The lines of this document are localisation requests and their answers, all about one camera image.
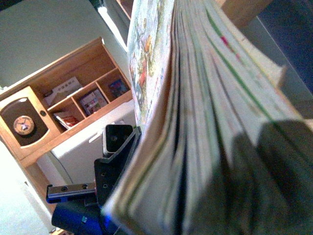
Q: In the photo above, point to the black blue other gripper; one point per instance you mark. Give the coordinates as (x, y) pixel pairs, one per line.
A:
(78, 207)

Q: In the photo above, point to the white illustrated paperback book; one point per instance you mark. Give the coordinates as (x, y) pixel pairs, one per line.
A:
(222, 151)

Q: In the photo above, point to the red book in cabinet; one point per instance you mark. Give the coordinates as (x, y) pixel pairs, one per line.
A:
(66, 119)

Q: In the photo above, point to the colourful book in cabinet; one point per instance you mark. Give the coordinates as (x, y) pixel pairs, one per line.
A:
(92, 102)

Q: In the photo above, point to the white book in cabinet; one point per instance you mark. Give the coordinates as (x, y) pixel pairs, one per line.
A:
(62, 91)

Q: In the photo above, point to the blue book in cabinet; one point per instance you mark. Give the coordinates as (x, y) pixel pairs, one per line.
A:
(118, 88)

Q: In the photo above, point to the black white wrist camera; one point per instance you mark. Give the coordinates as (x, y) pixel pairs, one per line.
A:
(113, 137)

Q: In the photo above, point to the round wall clock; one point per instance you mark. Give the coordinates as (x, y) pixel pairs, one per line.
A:
(23, 125)

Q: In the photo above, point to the wooden wall cabinet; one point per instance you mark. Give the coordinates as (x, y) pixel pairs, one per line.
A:
(94, 67)

